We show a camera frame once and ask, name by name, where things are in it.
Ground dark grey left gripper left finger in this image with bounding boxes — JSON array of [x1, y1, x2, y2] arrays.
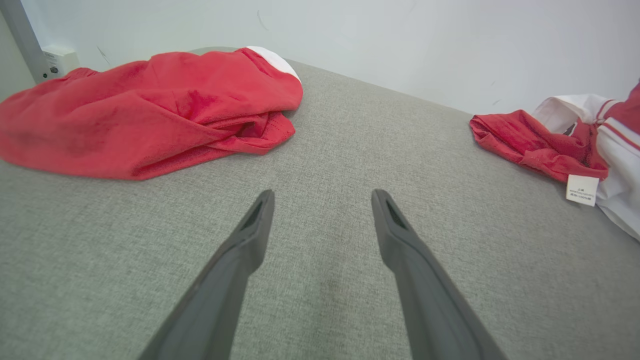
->
[[137, 189, 276, 360]]

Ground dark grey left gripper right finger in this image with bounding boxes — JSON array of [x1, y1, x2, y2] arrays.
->
[[371, 189, 509, 360]]

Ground red and white jersey shirt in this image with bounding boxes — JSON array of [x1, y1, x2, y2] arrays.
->
[[469, 80, 640, 243]]

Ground red shorts with white stripes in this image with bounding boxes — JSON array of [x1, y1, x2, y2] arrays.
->
[[0, 46, 304, 181]]

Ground grey fabric sofa cushion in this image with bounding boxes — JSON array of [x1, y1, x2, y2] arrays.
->
[[0, 46, 640, 360]]

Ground white wall socket box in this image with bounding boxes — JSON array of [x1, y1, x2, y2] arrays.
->
[[41, 46, 81, 81]]

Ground grey vertical wall rail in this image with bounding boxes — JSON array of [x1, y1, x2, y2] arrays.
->
[[0, 0, 51, 85]]

